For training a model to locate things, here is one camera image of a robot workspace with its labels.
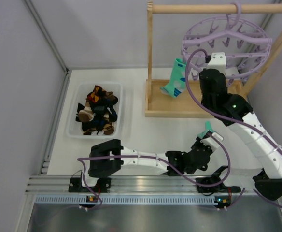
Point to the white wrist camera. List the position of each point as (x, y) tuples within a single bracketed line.
[(218, 62), (212, 137)]

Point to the black sport sock grey patches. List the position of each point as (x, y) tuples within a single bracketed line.
[(106, 106)]

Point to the mint green sport sock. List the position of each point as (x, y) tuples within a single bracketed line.
[(176, 84)]

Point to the white plastic laundry basket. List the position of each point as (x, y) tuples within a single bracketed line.
[(74, 128)]

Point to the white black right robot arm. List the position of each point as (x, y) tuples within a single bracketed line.
[(237, 115)]

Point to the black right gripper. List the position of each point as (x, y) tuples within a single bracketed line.
[(208, 59)]

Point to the brown tan argyle sock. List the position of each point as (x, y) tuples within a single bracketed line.
[(103, 125)]

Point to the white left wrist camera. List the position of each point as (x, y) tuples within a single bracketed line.
[(212, 137)]

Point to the wooden hanging rack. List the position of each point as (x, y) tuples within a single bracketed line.
[(158, 105)]

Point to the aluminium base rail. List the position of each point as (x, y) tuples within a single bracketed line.
[(117, 185)]

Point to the grey slotted cable duct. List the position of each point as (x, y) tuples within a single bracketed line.
[(133, 200)]

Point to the brown tan striped sock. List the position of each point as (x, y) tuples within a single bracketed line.
[(85, 113)]

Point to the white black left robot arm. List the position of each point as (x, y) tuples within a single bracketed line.
[(111, 158)]

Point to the purple round clip hanger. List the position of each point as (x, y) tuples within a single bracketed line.
[(245, 45)]

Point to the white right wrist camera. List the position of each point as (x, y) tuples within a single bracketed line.
[(218, 62)]

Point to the mint green blue sock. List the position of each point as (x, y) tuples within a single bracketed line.
[(208, 129)]

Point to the red yellow black argyle sock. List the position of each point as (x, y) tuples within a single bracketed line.
[(96, 95)]

